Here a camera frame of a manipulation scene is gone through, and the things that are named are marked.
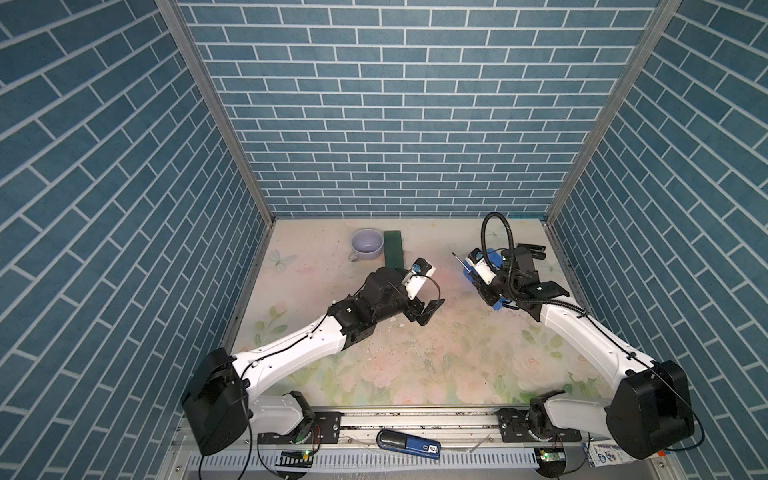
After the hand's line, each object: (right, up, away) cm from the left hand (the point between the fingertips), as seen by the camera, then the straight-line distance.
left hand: (431, 289), depth 75 cm
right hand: (+14, +3, +11) cm, 18 cm away
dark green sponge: (-10, +9, +33) cm, 36 cm away
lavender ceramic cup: (-20, +11, +35) cm, 42 cm away
